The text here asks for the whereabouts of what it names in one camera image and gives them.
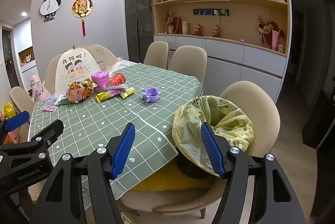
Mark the dark green snack packet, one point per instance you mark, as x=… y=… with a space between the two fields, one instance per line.
x=65 y=101

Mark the yellow seat cushion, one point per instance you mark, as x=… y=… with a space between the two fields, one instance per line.
x=162 y=179

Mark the small purple toy container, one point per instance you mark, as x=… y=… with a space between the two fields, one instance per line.
x=151 y=94

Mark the panda wall clock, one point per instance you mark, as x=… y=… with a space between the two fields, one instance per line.
x=49 y=5

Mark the small flower bouquet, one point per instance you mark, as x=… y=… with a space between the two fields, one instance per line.
x=171 y=22

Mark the small pink wrapper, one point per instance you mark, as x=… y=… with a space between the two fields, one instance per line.
x=49 y=108

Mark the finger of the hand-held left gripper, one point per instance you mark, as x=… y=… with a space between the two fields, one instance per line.
x=17 y=119
x=49 y=132

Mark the white and wood wall cabinet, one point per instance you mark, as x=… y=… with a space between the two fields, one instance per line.
x=222 y=56

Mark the beige dining chair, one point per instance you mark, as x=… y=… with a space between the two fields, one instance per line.
x=188 y=64
x=256 y=103
x=156 y=55
x=49 y=74
x=21 y=99

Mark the green plug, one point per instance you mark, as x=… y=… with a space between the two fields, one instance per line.
x=223 y=12

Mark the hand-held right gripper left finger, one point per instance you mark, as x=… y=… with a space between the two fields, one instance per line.
x=123 y=150

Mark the clear plastic wrappers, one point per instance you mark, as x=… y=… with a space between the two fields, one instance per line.
x=53 y=99

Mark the large pink wrapped bouquet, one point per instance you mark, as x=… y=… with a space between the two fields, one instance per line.
x=272 y=33

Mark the orange plastic bag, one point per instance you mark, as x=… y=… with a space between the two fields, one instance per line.
x=78 y=93

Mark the pink plastic cup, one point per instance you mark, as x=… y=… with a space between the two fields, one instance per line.
x=100 y=80

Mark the black power socket rail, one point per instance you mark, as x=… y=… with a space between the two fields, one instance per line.
x=204 y=12

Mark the red knot wall ornament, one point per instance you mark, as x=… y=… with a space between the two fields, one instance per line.
x=82 y=7

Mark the pink water bottle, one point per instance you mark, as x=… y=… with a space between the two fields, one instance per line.
x=36 y=85

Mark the green checked tablecloth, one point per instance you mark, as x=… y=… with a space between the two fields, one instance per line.
x=104 y=119

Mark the red seated figurine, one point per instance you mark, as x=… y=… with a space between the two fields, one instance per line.
x=216 y=31
x=197 y=30

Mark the white cup with lid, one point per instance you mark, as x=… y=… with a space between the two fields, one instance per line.
x=185 y=28

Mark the wall niche with ornaments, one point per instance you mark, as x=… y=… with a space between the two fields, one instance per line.
x=26 y=57

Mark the red paper cup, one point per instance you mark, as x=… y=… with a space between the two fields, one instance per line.
x=117 y=79

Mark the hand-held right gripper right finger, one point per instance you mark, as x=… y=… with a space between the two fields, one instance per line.
x=213 y=153

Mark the yellow plastic bag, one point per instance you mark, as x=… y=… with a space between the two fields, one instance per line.
x=9 y=110

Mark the cartoon print food cover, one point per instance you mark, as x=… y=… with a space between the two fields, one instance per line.
x=76 y=67

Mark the dark glass door cabinet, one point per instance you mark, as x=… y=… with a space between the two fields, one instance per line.
x=138 y=17

